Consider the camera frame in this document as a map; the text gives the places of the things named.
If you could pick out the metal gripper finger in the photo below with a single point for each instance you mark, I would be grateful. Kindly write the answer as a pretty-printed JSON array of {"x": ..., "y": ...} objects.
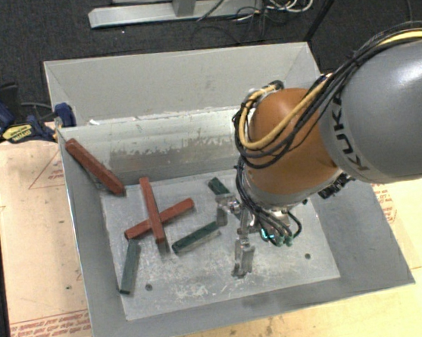
[
  {"x": 221, "y": 216},
  {"x": 243, "y": 261}
]

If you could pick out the dark green flat block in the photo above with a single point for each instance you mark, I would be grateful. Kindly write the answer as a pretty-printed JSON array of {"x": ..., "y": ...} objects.
[
  {"x": 194, "y": 237},
  {"x": 130, "y": 265},
  {"x": 219, "y": 186}
]

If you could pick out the grey metal bin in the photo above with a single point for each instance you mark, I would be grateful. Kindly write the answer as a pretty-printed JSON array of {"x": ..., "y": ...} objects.
[{"x": 209, "y": 278}]

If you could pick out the red-brown flat block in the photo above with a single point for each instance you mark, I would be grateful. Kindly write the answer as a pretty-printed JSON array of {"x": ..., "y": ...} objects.
[
  {"x": 94, "y": 166},
  {"x": 176, "y": 210},
  {"x": 152, "y": 209}
]

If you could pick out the black cylinder on white bracket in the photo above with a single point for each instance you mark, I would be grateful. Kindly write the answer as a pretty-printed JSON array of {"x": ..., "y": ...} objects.
[{"x": 332, "y": 189}]

